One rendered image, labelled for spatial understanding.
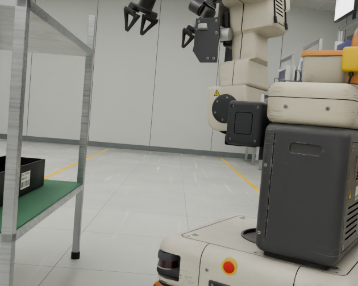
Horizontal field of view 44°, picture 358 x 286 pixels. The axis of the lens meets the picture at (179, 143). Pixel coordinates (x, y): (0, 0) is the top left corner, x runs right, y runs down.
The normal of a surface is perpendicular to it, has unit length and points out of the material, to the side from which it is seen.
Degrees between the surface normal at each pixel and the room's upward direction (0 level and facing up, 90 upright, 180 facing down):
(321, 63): 92
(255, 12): 90
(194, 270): 90
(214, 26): 90
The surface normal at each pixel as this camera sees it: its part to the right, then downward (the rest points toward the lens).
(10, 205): 0.00, 0.06
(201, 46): -0.53, 0.00
